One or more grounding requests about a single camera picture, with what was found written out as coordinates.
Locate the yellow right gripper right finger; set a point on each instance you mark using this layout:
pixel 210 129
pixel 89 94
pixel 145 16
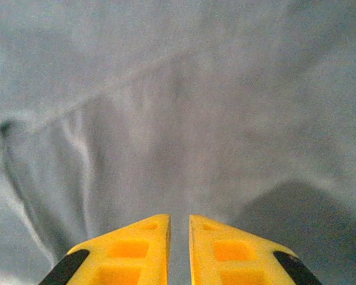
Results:
pixel 231 258

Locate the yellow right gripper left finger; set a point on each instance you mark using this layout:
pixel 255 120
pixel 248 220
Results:
pixel 130 255

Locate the grey t-shirt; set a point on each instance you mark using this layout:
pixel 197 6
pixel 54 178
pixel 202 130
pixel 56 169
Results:
pixel 178 118

